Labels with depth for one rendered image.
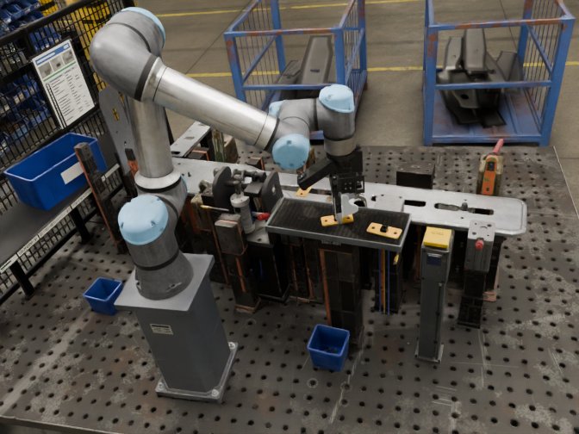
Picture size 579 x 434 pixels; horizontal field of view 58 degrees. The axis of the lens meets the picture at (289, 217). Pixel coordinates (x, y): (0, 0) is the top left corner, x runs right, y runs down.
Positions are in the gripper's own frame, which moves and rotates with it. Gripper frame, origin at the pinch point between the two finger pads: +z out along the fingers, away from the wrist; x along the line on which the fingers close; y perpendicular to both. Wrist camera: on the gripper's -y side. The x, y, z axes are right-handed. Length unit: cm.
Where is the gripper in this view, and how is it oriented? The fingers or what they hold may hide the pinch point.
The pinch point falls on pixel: (336, 215)
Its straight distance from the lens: 137.9
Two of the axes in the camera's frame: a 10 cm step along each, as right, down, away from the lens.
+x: -0.7, -6.0, 7.9
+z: 1.2, 7.9, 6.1
